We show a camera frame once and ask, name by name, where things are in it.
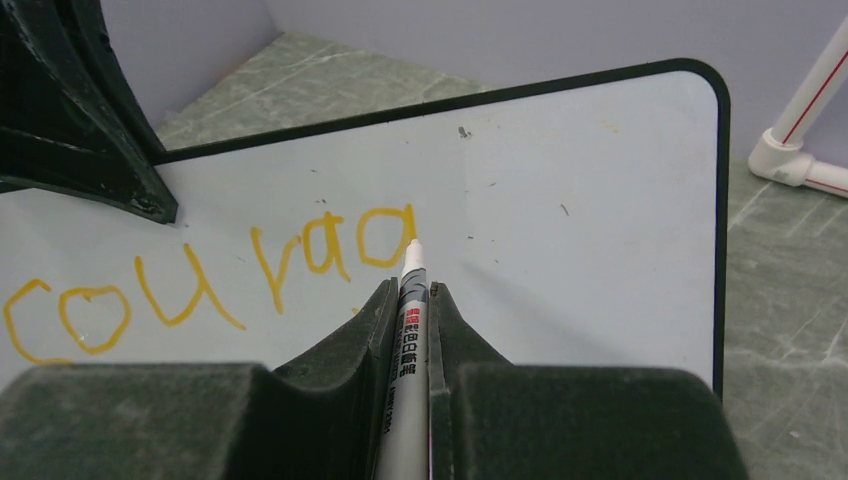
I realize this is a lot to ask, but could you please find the yellow marker pen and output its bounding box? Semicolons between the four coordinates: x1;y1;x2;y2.
374;239;430;479

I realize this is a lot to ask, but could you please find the black-framed whiteboard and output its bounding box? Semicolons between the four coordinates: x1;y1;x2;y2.
1;58;730;390

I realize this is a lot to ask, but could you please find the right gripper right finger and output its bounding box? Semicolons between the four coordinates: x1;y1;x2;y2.
429;282;749;479

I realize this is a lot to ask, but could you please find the white pvc pipe frame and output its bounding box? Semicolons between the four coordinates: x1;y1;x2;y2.
747;22;847;198

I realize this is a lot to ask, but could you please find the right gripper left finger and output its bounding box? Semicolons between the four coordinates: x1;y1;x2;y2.
1;279;398;479

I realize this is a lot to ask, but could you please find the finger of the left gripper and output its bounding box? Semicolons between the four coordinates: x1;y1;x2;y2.
1;0;179;224

